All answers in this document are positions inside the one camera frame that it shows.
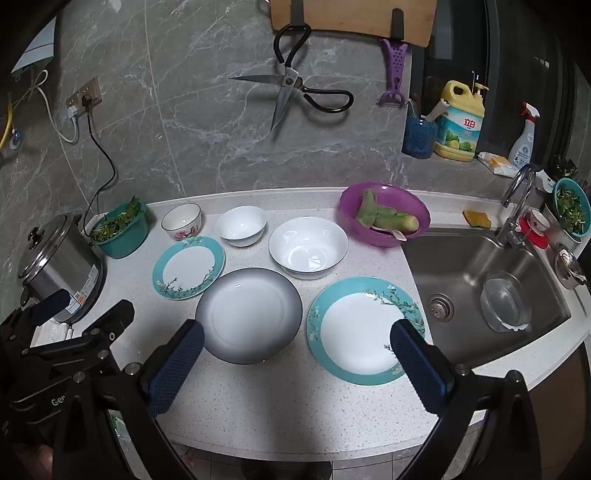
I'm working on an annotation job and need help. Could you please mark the small teal floral plate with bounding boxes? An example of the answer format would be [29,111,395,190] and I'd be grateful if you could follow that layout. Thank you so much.
[152,236,226,301]

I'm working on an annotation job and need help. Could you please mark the yellow dish soap bottle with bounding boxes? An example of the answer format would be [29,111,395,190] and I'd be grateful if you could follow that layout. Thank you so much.
[434,80,489,162]

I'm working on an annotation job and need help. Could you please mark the black handled kitchen scissors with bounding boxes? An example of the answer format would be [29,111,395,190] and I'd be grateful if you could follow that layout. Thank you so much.
[229,24,354,134]

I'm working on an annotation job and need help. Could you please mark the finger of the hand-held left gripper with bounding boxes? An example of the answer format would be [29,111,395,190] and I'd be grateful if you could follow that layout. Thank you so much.
[81,299,136,354]
[7,289,70,333]

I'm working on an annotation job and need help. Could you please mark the wooden cutting board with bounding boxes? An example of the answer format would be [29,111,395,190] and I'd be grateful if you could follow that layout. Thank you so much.
[269,0,437,48]

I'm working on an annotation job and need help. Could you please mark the small floral cup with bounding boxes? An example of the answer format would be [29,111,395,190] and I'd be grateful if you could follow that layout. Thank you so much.
[526,208,551,234]

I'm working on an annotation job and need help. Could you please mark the black power cable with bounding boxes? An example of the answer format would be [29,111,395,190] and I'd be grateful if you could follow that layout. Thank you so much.
[82,95,119,232]

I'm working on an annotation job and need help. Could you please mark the yellow hose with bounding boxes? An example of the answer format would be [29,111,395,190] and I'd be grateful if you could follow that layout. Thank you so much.
[0,104,16,154]

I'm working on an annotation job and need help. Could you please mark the chrome faucet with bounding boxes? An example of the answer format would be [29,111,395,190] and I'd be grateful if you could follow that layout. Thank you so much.
[495,164,537,250]

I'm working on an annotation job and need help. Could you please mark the red mat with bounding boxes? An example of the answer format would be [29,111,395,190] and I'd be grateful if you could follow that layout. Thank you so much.
[518,215,549,248]

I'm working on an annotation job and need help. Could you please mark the steel pot lid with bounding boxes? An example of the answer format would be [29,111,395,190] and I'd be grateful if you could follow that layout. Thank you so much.
[554,243,585,291]

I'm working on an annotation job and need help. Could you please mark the leafy green vegetables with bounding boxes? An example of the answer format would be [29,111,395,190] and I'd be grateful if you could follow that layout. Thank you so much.
[90,196,144,243]

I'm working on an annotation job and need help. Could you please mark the large white bowl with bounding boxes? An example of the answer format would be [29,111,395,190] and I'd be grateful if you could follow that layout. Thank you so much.
[268,216,349,280]

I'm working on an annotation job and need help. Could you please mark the purple peeler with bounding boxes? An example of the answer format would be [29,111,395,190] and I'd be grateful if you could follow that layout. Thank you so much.
[376,38,410,108]

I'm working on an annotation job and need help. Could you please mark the white plastic packet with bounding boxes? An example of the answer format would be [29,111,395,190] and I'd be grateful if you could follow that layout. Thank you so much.
[477,151,519,176]

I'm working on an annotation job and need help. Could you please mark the white spoon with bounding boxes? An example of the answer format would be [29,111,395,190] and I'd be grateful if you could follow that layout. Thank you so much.
[372,226,408,242]

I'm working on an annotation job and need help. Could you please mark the white spray bottle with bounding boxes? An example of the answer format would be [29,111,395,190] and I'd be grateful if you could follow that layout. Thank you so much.
[508,102,541,169]

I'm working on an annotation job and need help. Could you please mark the grey gradient plate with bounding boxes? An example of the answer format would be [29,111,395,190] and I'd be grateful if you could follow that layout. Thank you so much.
[195,268,304,365]

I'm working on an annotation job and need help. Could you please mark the steel rice cooker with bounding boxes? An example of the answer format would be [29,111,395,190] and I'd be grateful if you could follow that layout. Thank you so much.
[17,213,108,324]

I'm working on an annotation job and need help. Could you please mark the large teal floral plate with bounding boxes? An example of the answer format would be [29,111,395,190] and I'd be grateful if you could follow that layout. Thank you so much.
[307,277,428,387]

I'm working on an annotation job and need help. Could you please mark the white folded towel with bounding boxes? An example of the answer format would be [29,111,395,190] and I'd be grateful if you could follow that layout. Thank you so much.
[30,320,75,345]

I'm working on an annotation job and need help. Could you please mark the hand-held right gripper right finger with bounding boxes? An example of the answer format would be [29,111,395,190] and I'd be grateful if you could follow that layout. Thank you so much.
[390,318,543,480]

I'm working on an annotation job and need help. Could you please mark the peeled green gourd piece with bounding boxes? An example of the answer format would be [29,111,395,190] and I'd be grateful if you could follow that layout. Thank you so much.
[356,188,382,230]
[376,208,420,233]

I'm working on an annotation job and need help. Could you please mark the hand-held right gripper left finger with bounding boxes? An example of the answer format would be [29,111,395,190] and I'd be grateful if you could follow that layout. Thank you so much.
[60,318,206,480]

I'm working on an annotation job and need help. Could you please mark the clear glass bowl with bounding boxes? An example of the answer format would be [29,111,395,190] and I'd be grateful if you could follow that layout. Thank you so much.
[161,203,203,242]
[480,272,532,333]

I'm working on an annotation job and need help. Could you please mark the blue utensil cup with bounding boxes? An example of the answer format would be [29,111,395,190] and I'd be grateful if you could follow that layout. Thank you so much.
[401,113,438,159]

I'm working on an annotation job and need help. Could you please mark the white wall appliance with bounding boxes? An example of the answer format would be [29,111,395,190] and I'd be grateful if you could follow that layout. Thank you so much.
[11,18,59,75]

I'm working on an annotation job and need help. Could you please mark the purple plastic basin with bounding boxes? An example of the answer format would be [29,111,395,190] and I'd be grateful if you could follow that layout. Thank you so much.
[339,182,431,248]

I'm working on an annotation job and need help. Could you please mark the yellow dish sponge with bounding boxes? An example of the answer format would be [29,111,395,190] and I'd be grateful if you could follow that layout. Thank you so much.
[463,210,493,230]

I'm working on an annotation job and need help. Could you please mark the wall power socket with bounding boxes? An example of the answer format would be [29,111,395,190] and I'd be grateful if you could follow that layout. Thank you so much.
[65,78,102,112]

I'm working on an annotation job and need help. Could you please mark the white charger cable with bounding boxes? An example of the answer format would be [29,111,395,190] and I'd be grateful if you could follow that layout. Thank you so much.
[33,69,81,145]

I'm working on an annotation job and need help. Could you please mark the small white bowl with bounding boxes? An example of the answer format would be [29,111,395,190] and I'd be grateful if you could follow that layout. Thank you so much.
[215,206,267,247]

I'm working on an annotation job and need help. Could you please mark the stainless steel sink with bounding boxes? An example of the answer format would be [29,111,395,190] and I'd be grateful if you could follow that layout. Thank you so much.
[401,228,572,370]

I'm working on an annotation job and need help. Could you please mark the teal plastic basket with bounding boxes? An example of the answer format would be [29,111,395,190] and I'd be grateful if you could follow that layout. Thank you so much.
[90,199,151,259]

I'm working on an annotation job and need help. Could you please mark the teal colander with greens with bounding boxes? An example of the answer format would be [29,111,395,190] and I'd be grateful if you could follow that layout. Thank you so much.
[553,178,591,234]

